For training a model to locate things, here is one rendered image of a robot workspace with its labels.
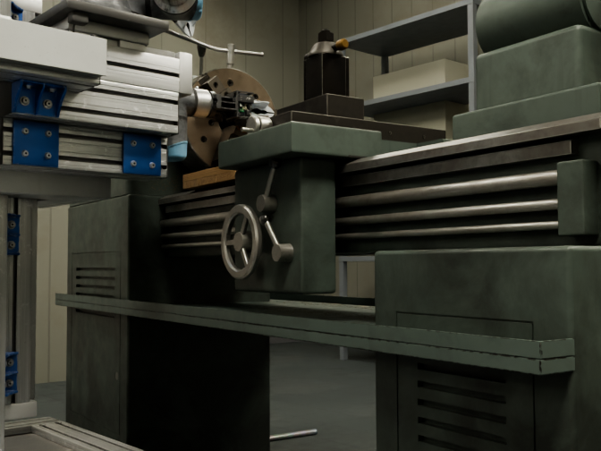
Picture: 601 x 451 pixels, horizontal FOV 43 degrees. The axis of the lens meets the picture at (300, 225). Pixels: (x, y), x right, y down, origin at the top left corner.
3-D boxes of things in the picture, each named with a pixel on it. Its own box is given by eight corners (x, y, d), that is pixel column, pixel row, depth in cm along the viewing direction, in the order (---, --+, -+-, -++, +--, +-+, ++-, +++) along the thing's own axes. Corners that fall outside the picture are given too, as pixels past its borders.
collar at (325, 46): (300, 59, 173) (300, 46, 173) (329, 64, 178) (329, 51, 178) (321, 51, 167) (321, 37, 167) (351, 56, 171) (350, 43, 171)
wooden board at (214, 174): (182, 189, 211) (182, 174, 211) (292, 195, 230) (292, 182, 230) (234, 178, 185) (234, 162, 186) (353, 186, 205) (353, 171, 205)
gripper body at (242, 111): (256, 120, 204) (215, 115, 198) (241, 124, 212) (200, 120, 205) (256, 91, 205) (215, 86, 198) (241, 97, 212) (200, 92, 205)
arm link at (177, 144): (145, 162, 199) (145, 120, 200) (188, 162, 200) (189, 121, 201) (141, 157, 192) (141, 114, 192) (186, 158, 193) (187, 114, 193)
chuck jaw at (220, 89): (215, 118, 226) (191, 84, 222) (227, 108, 228) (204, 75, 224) (233, 112, 217) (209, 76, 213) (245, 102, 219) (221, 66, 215)
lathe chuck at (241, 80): (165, 168, 223) (174, 63, 226) (258, 183, 240) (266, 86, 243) (178, 165, 215) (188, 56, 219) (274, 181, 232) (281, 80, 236)
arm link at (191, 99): (146, 118, 197) (146, 85, 197) (185, 122, 203) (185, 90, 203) (157, 113, 190) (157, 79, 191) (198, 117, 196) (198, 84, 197)
